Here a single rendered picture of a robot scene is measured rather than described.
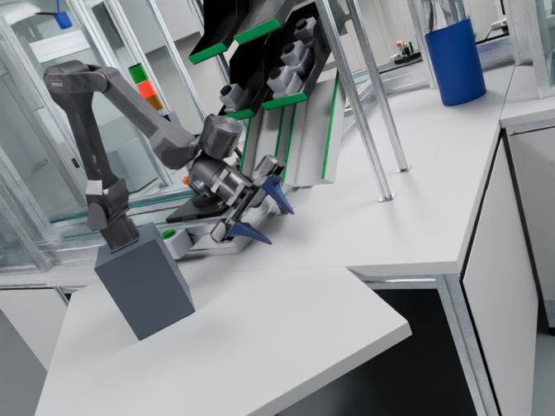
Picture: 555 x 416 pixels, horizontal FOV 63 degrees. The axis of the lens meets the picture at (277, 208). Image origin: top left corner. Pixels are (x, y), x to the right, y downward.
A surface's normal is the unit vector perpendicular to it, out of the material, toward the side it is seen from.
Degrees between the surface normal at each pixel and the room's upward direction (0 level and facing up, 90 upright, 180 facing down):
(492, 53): 90
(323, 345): 0
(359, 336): 0
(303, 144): 45
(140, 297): 90
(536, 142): 90
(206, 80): 90
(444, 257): 0
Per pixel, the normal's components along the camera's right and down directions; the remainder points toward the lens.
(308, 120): -0.69, -0.25
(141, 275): 0.29, 0.25
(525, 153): -0.46, 0.50
